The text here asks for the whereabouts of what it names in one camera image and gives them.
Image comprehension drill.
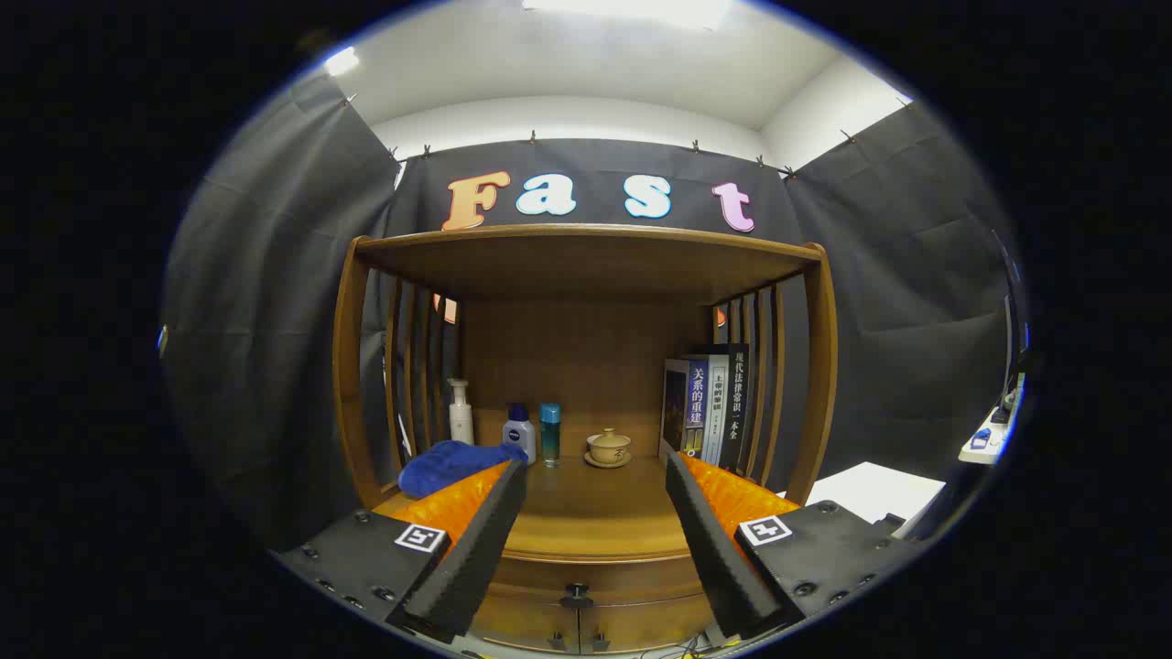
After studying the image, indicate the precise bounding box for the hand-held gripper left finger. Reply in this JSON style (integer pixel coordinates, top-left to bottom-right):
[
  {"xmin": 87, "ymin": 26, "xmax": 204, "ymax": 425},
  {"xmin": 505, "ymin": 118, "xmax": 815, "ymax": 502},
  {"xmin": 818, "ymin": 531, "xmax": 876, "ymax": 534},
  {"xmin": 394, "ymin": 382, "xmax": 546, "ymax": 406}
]
[{"xmin": 275, "ymin": 458, "xmax": 529, "ymax": 644}]

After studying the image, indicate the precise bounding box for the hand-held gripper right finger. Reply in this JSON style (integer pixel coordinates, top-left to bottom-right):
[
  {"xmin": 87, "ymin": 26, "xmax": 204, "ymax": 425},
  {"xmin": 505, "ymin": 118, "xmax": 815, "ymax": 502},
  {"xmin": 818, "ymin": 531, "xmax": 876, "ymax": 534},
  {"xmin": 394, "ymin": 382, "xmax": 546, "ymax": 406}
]
[{"xmin": 664, "ymin": 448, "xmax": 921, "ymax": 642}]

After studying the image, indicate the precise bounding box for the wooden drawer with black knob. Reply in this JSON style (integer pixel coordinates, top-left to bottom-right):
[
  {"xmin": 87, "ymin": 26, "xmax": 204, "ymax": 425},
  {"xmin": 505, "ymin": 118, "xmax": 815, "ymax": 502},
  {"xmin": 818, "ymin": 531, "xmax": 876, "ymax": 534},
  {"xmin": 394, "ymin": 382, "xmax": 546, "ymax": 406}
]
[{"xmin": 485, "ymin": 554, "xmax": 715, "ymax": 610}]

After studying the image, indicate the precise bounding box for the wooden countertop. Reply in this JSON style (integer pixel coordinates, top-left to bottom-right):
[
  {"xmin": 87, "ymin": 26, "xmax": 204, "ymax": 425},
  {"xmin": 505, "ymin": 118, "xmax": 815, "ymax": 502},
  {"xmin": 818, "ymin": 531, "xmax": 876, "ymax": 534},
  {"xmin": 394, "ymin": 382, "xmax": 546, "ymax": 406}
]
[{"xmin": 374, "ymin": 453, "xmax": 802, "ymax": 561}]

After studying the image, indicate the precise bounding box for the wooden cabinet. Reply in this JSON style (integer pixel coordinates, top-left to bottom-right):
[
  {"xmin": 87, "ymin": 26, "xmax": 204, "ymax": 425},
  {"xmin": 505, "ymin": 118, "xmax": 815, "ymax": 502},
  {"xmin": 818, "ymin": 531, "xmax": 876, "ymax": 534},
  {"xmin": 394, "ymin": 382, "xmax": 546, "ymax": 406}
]
[{"xmin": 331, "ymin": 224, "xmax": 839, "ymax": 655}]

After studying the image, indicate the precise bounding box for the blue towel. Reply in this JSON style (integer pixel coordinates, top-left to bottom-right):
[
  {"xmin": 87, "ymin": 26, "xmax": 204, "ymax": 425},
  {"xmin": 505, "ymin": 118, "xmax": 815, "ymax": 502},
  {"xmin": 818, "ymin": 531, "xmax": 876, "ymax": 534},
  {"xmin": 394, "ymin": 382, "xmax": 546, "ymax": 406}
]
[{"xmin": 398, "ymin": 440, "xmax": 529, "ymax": 500}]

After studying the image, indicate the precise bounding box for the white bottle with blue cap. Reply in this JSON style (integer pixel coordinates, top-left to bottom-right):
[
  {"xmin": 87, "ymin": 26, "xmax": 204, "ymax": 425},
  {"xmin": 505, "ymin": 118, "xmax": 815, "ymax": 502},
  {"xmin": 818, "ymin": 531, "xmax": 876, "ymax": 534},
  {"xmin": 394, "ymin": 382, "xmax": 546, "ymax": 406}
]
[{"xmin": 502, "ymin": 403, "xmax": 537, "ymax": 466}]

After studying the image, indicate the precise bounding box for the white pump bottle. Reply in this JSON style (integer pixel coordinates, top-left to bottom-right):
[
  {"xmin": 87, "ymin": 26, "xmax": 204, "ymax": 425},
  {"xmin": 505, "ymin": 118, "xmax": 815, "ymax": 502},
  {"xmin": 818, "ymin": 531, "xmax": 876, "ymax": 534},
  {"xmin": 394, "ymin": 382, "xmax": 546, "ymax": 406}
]
[{"xmin": 448, "ymin": 378, "xmax": 475, "ymax": 447}]

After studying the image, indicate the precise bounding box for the book with pale blue spine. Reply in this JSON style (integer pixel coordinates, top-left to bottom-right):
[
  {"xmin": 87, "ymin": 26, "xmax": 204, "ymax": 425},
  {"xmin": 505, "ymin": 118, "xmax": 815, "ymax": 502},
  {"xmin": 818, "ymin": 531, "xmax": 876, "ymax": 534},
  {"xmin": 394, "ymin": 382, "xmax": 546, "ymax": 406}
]
[{"xmin": 700, "ymin": 355, "xmax": 731, "ymax": 466}]

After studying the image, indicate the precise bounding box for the beige lidded teacup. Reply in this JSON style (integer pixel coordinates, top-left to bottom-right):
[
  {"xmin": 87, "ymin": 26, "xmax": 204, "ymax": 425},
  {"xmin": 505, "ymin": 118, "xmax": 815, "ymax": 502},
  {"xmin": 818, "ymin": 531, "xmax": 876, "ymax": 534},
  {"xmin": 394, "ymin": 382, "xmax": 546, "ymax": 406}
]
[{"xmin": 587, "ymin": 427, "xmax": 632, "ymax": 463}]

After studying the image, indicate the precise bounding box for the book with black spine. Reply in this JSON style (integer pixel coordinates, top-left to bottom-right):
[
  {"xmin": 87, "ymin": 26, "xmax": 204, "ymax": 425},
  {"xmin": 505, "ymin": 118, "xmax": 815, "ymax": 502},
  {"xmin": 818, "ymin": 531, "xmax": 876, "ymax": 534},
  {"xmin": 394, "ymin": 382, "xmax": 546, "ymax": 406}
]
[{"xmin": 687, "ymin": 343, "xmax": 750, "ymax": 472}]

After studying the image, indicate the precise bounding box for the ceiling light panel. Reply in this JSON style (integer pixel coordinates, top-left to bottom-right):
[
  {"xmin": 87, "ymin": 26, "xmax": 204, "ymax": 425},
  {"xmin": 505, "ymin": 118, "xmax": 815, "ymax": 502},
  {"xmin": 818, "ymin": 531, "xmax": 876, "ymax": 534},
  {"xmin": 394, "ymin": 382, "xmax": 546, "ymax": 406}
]
[{"xmin": 522, "ymin": 0, "xmax": 733, "ymax": 30}]

